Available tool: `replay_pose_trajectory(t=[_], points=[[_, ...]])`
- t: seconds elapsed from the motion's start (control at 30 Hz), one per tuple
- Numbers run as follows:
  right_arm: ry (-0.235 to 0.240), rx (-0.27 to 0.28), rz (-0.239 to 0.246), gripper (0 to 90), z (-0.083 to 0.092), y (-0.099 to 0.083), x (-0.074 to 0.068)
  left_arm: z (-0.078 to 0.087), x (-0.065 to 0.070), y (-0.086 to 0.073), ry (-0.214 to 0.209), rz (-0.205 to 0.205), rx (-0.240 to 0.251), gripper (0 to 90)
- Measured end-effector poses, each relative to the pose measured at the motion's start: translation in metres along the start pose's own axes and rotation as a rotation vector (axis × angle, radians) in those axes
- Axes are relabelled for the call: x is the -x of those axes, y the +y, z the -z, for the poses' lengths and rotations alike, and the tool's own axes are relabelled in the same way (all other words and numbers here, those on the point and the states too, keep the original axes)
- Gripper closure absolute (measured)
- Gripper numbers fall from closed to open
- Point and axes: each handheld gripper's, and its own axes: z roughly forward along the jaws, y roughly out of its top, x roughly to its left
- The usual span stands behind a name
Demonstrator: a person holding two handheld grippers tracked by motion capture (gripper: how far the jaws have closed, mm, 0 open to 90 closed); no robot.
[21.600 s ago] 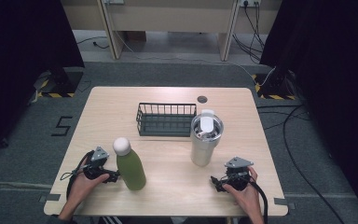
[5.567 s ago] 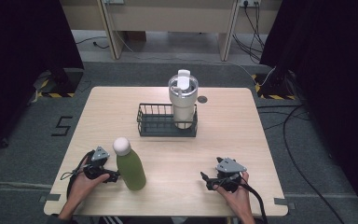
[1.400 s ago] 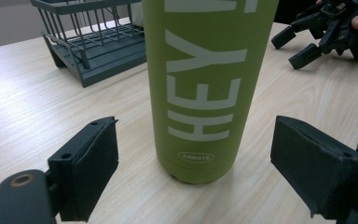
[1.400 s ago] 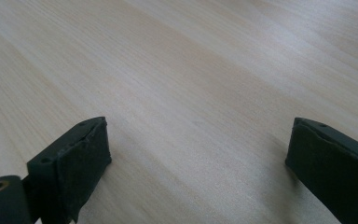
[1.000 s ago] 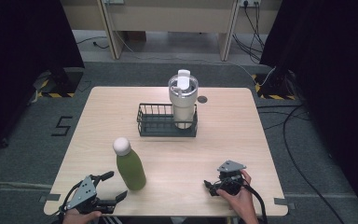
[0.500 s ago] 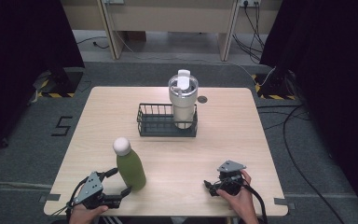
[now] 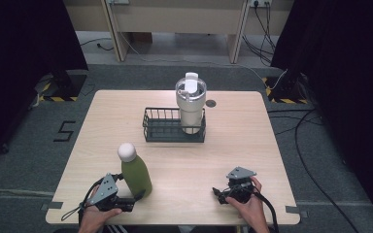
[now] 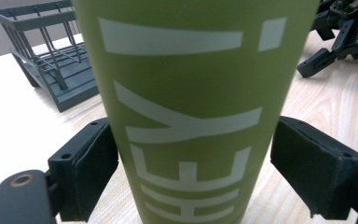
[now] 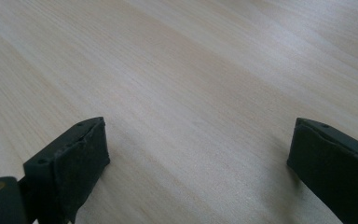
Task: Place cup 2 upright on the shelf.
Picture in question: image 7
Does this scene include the person's left hand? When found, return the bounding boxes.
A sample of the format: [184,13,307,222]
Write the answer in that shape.
[78,184,123,231]

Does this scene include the person's dark striped trousers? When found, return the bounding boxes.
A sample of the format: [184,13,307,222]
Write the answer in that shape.
[100,224,183,233]

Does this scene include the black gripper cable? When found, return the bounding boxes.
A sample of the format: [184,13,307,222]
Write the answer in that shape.
[60,177,107,225]
[252,190,280,233]

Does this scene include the person's right hand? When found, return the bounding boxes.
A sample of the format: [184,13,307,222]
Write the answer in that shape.
[224,176,267,228]

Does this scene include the short black floor cable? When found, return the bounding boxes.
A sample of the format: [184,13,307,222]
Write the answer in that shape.
[79,37,115,52]

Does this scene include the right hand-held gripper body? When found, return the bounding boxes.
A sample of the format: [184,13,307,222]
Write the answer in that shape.
[220,166,260,205]

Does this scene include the white wall socket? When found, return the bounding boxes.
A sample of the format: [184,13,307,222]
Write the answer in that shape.
[249,0,274,9]

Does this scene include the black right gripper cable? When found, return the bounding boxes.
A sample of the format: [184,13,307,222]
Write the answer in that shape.
[252,190,280,233]

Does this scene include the black curtain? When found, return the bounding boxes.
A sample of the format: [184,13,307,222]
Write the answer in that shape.
[270,0,373,233]
[0,0,89,167]

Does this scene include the white tumbler with lid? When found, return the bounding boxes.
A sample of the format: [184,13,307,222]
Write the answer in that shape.
[175,72,208,135]

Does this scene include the long black floor cable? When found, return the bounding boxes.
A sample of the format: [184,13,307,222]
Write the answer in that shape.
[266,108,361,233]

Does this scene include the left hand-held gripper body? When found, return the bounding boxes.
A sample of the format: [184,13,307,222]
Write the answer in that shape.
[85,173,136,213]

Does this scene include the grey tape strip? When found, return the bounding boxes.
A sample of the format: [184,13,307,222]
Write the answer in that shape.
[285,205,309,219]
[40,201,64,212]

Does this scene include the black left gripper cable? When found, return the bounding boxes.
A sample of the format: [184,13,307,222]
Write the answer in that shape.
[60,177,107,225]

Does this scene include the black wire basket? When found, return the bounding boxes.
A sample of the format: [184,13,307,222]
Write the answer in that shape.
[142,107,207,144]

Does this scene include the bundle of black wall cables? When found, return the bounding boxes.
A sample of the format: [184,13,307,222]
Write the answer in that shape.
[241,2,278,66]

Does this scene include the black stand base striped tape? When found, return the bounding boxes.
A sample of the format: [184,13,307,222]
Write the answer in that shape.
[38,69,88,103]
[261,71,311,105]

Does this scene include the green bottle with white cap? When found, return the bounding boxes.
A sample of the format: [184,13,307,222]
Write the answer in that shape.
[117,142,153,199]

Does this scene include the beige wooden desk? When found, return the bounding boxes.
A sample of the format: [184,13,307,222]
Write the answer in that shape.
[62,0,294,65]

